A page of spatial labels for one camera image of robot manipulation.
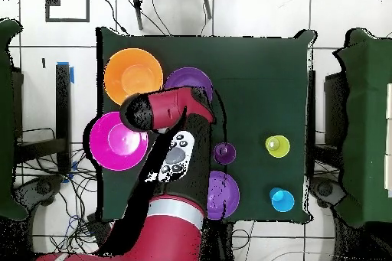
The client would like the blue tape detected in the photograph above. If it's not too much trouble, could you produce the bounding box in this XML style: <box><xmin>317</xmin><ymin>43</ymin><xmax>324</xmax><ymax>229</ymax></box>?
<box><xmin>57</xmin><ymin>61</ymin><xmax>75</xmax><ymax>85</ymax></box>

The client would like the pink bowl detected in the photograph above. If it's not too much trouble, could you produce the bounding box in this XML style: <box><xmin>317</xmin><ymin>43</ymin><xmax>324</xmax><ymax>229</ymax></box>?
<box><xmin>89</xmin><ymin>111</ymin><xmax>149</xmax><ymax>172</ymax></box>

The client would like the black table frame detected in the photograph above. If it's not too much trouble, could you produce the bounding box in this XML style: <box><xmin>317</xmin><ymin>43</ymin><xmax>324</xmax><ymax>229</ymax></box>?
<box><xmin>13</xmin><ymin>63</ymin><xmax>72</xmax><ymax>174</ymax></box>

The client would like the dark green table cloth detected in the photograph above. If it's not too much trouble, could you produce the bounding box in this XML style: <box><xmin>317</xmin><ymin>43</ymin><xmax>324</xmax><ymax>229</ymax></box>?
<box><xmin>95</xmin><ymin>26</ymin><xmax>318</xmax><ymax>223</ymax></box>

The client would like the black square floor frame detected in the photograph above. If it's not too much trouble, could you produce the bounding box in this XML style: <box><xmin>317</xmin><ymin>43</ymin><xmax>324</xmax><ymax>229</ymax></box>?
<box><xmin>44</xmin><ymin>0</ymin><xmax>90</xmax><ymax>23</ymax></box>

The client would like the green cloth covered table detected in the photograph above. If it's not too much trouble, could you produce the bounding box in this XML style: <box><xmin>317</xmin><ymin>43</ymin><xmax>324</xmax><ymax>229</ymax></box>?
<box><xmin>332</xmin><ymin>27</ymin><xmax>392</xmax><ymax>229</ymax></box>
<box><xmin>0</xmin><ymin>18</ymin><xmax>29</xmax><ymax>222</ymax></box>

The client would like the blue cup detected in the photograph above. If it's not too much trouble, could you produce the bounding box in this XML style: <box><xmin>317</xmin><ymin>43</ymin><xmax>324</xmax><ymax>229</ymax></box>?
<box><xmin>269</xmin><ymin>187</ymin><xmax>296</xmax><ymax>214</ymax></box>

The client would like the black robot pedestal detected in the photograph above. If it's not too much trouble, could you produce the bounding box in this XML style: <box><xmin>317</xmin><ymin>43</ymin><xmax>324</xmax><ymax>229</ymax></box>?
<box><xmin>200</xmin><ymin>220</ymin><xmax>235</xmax><ymax>261</ymax></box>

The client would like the purple cup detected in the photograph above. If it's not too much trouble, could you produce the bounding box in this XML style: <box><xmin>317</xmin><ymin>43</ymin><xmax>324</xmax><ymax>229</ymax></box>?
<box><xmin>213</xmin><ymin>142</ymin><xmax>237</xmax><ymax>165</ymax></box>

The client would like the purple bowl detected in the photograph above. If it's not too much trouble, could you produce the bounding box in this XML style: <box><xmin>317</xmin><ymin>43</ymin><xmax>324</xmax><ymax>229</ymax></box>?
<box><xmin>206</xmin><ymin>170</ymin><xmax>240</xmax><ymax>220</ymax></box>
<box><xmin>163</xmin><ymin>67</ymin><xmax>214</xmax><ymax>103</ymax></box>

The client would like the orange bowl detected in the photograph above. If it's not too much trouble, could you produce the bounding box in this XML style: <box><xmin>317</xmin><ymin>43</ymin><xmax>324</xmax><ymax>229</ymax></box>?
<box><xmin>103</xmin><ymin>47</ymin><xmax>164</xmax><ymax>106</ymax></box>

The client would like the floor cable bundle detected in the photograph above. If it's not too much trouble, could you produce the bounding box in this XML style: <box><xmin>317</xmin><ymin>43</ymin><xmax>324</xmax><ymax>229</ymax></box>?
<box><xmin>15</xmin><ymin>147</ymin><xmax>102</xmax><ymax>256</ymax></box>

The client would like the yellow cup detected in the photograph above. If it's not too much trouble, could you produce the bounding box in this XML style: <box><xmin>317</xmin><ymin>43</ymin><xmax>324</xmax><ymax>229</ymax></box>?
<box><xmin>265</xmin><ymin>135</ymin><xmax>291</xmax><ymax>158</ymax></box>

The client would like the black power adapter box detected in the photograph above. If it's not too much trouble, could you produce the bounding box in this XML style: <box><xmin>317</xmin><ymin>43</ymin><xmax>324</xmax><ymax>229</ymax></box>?
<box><xmin>86</xmin><ymin>212</ymin><xmax>113</xmax><ymax>237</ymax></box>

